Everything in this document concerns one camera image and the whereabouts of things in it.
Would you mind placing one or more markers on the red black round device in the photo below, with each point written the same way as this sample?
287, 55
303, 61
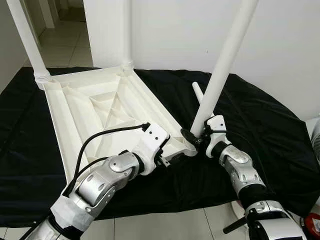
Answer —
314, 224

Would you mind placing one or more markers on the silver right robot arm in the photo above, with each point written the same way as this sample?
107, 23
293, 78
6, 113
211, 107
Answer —
240, 170

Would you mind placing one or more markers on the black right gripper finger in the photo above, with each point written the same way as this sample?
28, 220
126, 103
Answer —
188, 135

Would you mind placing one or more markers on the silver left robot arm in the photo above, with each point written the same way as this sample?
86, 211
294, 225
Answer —
100, 185

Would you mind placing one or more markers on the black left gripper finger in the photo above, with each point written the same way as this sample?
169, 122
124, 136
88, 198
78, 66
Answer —
176, 158

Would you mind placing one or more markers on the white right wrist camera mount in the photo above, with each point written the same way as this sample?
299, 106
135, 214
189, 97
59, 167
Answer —
216, 122

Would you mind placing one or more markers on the black table cloth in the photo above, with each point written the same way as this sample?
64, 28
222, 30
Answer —
280, 150

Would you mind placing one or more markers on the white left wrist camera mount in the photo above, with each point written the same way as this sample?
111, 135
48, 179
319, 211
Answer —
155, 135

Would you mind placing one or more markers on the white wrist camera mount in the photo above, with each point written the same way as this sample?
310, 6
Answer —
216, 122
155, 135

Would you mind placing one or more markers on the white plastic table top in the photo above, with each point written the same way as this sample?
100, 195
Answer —
80, 115

